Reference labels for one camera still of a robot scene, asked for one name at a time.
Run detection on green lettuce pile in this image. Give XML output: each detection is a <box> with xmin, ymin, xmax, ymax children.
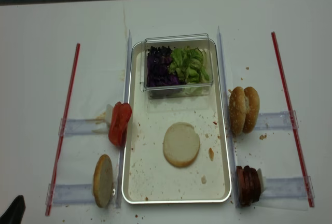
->
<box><xmin>169</xmin><ymin>46</ymin><xmax>210</xmax><ymax>84</ymax></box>

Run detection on white paper behind tomato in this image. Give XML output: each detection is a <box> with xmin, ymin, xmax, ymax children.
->
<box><xmin>104</xmin><ymin>104</ymin><xmax>114</xmax><ymax>127</ymax></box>

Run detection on red tomato slices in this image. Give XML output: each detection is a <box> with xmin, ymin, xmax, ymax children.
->
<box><xmin>108</xmin><ymin>102</ymin><xmax>132</xmax><ymax>147</ymax></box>

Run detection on dark meat patties stack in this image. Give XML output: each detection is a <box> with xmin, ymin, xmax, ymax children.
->
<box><xmin>236</xmin><ymin>165</ymin><xmax>264</xmax><ymax>207</ymax></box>

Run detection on white paper behind patties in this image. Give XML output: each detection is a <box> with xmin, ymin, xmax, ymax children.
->
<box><xmin>257</xmin><ymin>168</ymin><xmax>266</xmax><ymax>194</ymax></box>

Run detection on shredded purple cabbage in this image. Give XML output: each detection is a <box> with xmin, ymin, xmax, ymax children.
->
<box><xmin>146</xmin><ymin>46</ymin><xmax>180</xmax><ymax>87</ymax></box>

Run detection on clear plastic salad container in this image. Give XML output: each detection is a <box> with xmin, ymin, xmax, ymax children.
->
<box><xmin>140</xmin><ymin>33</ymin><xmax>214</xmax><ymax>99</ymax></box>

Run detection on bun bottom on tray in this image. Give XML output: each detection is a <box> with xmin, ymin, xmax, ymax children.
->
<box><xmin>163</xmin><ymin>122</ymin><xmax>200</xmax><ymax>167</ymax></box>

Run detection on white metal tray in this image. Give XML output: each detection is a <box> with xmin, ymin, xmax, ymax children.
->
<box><xmin>122</xmin><ymin>41</ymin><xmax>232</xmax><ymax>204</ymax></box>

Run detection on sesame bun left half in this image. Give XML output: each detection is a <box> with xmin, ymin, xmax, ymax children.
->
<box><xmin>229</xmin><ymin>87</ymin><xmax>246</xmax><ymax>135</ymax></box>

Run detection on sesame bun half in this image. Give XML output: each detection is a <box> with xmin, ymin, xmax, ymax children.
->
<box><xmin>229</xmin><ymin>87</ymin><xmax>246</xmax><ymax>135</ymax></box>
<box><xmin>243</xmin><ymin>87</ymin><xmax>260</xmax><ymax>133</ymax></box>

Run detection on sesame bun right half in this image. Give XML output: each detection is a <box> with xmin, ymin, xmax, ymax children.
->
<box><xmin>243</xmin><ymin>87</ymin><xmax>260</xmax><ymax>133</ymax></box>

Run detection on upright bun slice left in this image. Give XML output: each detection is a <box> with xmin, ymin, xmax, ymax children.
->
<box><xmin>93</xmin><ymin>154</ymin><xmax>113</xmax><ymax>208</ymax></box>

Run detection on clear holder upper left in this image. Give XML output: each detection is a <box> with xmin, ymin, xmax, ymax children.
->
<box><xmin>59</xmin><ymin>118</ymin><xmax>109</xmax><ymax>137</ymax></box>

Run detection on clear holder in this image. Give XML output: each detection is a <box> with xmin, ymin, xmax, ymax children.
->
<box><xmin>260</xmin><ymin>176</ymin><xmax>315</xmax><ymax>200</ymax></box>
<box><xmin>254</xmin><ymin>110</ymin><xmax>298</xmax><ymax>130</ymax></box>
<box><xmin>59</xmin><ymin>118</ymin><xmax>109</xmax><ymax>137</ymax></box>
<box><xmin>46</xmin><ymin>184</ymin><xmax>95</xmax><ymax>206</ymax></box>

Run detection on clear holder upper right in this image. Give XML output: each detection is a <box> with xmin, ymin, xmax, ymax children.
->
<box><xmin>254</xmin><ymin>110</ymin><xmax>298</xmax><ymax>130</ymax></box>

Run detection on red straw right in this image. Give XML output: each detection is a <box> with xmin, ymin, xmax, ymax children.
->
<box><xmin>271</xmin><ymin>32</ymin><xmax>315</xmax><ymax>208</ymax></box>

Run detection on red straw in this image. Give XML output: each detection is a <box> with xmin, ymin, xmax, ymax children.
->
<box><xmin>271</xmin><ymin>32</ymin><xmax>315</xmax><ymax>208</ymax></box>
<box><xmin>45</xmin><ymin>43</ymin><xmax>80</xmax><ymax>216</ymax></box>

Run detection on red straw left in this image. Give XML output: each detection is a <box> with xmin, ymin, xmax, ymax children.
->
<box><xmin>45</xmin><ymin>43</ymin><xmax>80</xmax><ymax>216</ymax></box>

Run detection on clear holder lower left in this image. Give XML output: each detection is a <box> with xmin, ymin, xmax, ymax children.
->
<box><xmin>46</xmin><ymin>184</ymin><xmax>95</xmax><ymax>206</ymax></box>

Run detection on clear holder lower right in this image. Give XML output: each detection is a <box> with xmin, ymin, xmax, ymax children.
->
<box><xmin>260</xmin><ymin>176</ymin><xmax>315</xmax><ymax>200</ymax></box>

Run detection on black object bottom left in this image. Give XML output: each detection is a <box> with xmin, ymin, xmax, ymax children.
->
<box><xmin>0</xmin><ymin>195</ymin><xmax>26</xmax><ymax>224</ymax></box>

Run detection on clear plastic rail left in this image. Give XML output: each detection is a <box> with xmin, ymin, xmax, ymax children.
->
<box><xmin>115</xmin><ymin>31</ymin><xmax>132</xmax><ymax>208</ymax></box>

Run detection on clear plastic rail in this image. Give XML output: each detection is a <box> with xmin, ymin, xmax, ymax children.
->
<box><xmin>115</xmin><ymin>31</ymin><xmax>132</xmax><ymax>208</ymax></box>
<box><xmin>217</xmin><ymin>26</ymin><xmax>240</xmax><ymax>208</ymax></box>

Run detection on clear plastic rail right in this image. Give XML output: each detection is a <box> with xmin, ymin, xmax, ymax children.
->
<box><xmin>217</xmin><ymin>26</ymin><xmax>240</xmax><ymax>208</ymax></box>

